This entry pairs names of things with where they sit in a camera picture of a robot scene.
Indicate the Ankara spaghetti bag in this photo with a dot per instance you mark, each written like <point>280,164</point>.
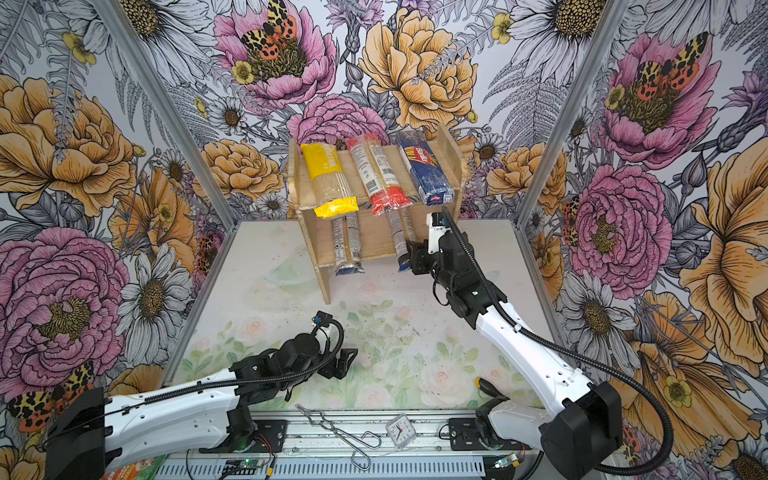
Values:
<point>347,245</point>
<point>403,234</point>

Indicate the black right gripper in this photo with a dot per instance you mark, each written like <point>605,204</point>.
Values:
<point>418,256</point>

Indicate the aluminium corner post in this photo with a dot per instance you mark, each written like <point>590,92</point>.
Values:
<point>137,56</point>
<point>599,48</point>

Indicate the aluminium corner post left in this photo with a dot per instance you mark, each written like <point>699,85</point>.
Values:
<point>137,56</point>

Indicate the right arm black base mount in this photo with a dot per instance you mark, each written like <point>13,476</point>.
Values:
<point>473,434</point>

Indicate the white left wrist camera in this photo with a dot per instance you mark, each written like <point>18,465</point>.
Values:
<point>321,321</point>

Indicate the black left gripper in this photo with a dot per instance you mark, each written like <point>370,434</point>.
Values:
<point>328,370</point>

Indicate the aluminium corner post right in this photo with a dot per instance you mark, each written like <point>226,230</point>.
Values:
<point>599,48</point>

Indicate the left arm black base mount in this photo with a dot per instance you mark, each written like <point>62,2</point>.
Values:
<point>262,436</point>

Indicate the yellow black handled tool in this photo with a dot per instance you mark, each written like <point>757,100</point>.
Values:
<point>487,388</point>

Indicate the white slotted cable duct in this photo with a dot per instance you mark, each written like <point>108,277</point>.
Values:
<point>459,467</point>

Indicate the yellow spaghetti bag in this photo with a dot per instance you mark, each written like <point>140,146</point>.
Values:
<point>333,195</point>

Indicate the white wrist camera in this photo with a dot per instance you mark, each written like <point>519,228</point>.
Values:
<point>437,227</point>
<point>321,321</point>

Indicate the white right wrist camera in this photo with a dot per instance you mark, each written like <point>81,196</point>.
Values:
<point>437,227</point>

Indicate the small white clock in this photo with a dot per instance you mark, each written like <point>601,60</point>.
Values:
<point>401,431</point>

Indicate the red spaghetti bag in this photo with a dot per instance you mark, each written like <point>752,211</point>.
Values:
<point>379,179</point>

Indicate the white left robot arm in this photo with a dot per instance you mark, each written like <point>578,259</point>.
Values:
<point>97,434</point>

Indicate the blue Barilla spaghetti box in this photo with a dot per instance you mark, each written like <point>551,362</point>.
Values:
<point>426,174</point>

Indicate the orange instant noodle packet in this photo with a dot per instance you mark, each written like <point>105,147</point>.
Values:
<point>142,470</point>

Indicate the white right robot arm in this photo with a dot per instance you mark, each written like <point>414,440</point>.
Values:
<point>582,426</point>

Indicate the metal wire tongs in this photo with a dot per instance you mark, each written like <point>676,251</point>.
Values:
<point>360,443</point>

